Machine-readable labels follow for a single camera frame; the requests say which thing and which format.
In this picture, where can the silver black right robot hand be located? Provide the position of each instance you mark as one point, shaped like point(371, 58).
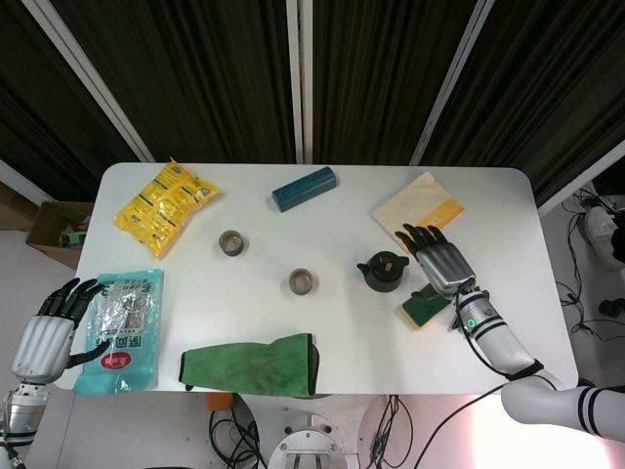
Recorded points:
point(444, 264)

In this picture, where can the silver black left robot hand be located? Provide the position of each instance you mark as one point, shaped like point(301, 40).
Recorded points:
point(41, 342)

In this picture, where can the black teapot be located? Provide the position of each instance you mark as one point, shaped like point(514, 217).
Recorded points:
point(383, 278)

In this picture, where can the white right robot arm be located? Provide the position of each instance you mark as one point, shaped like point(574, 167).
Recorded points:
point(498, 342)

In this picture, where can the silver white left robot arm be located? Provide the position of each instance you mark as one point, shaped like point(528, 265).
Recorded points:
point(22, 415)

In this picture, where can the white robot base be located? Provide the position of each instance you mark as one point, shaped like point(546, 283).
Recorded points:
point(305, 444)

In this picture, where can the green and yellow sponge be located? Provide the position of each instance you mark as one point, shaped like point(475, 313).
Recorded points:
point(422, 312)

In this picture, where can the cream and yellow booklet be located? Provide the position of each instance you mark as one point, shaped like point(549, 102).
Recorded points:
point(415, 200)

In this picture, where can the light blue snack pouch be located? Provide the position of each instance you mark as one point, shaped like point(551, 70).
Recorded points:
point(122, 332)

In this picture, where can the cardboard box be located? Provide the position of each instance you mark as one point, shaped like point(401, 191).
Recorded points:
point(49, 225)

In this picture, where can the dark ceramic teacup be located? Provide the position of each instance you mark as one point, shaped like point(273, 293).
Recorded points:
point(232, 251)
point(300, 289)

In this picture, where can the teal long plastic case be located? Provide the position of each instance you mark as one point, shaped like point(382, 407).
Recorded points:
point(303, 190)

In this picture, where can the white rounded device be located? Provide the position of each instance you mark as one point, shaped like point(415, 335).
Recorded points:
point(603, 229)

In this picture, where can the small black floor object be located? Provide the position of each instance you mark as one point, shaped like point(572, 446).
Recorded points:
point(612, 308)

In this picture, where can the yellow snack bag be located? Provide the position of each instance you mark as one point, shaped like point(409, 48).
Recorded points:
point(161, 205)

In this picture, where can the orange object under table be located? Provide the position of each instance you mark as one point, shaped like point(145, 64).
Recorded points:
point(218, 401)

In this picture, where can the green microfiber towel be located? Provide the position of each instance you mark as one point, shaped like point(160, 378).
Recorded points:
point(249, 364)

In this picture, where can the white partition frame post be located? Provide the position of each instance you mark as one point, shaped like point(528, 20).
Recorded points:
point(451, 83)
point(581, 183)
point(299, 78)
point(88, 78)

